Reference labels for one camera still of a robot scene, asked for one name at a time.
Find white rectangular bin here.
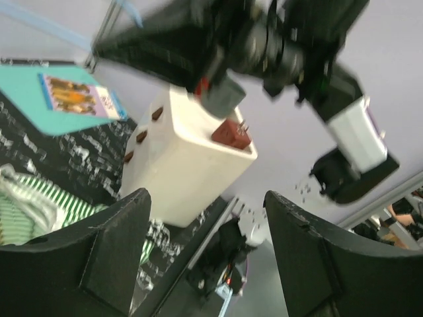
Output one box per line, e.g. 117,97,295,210
119,86,258,227

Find teal cutting mat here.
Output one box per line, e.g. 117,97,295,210
1,60,128,136

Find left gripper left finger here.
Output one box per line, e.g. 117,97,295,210
1,189,151,316

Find red brown plug cube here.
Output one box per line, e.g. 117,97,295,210
211,119,251,150

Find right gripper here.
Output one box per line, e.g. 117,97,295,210
93,1,297,96

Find light blue wire hanger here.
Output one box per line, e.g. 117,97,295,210
1,1,142,50

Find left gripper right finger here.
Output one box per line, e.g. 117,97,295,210
264,191,422,316

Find green striped tank top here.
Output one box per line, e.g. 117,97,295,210
0,163,153,265

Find small picture book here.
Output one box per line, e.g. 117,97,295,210
38,73,128,120

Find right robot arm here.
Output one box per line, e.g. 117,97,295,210
93,1,399,205

